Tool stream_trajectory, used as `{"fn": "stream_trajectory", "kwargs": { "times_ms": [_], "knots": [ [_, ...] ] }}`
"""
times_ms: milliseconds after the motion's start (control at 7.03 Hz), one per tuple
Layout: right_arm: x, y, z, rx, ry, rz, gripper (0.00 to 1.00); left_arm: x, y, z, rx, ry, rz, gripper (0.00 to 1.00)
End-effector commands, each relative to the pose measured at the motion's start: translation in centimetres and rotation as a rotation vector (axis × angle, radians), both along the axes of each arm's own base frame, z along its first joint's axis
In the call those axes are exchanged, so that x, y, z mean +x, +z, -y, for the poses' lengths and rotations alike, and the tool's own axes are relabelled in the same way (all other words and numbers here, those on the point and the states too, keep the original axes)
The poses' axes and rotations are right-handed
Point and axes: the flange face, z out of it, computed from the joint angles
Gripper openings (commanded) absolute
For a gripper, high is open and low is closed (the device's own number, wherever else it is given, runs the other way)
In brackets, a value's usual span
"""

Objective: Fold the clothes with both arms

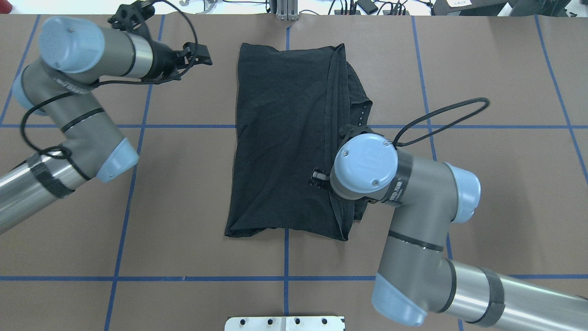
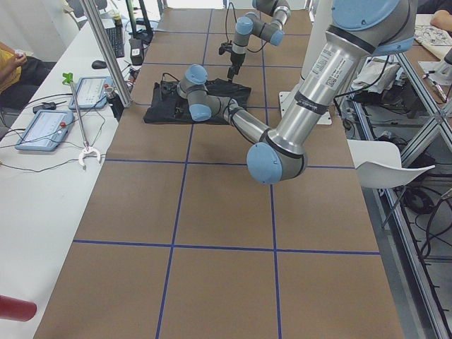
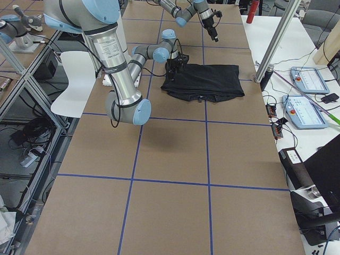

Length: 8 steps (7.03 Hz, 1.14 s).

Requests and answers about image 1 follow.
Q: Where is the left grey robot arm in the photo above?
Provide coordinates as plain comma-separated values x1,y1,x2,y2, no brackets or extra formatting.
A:
0,0,212,233

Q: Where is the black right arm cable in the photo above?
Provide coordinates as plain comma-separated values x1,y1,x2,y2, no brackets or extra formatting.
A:
393,97,491,148

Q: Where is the black graphic t-shirt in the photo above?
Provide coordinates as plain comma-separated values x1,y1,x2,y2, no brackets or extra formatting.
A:
225,43,373,241

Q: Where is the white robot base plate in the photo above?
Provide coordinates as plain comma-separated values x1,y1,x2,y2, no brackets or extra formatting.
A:
224,315,346,331

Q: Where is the aluminium frame post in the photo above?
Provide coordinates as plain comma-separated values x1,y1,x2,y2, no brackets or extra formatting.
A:
270,0,300,21

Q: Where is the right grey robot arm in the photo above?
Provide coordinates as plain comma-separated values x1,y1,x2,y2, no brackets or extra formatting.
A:
311,133,588,331

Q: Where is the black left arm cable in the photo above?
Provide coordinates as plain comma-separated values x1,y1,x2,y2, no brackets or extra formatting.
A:
21,0,199,159

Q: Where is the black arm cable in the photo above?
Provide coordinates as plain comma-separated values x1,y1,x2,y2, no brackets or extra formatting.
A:
21,0,199,159
393,97,491,148

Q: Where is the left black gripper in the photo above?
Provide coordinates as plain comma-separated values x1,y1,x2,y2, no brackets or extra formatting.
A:
108,2,213,83

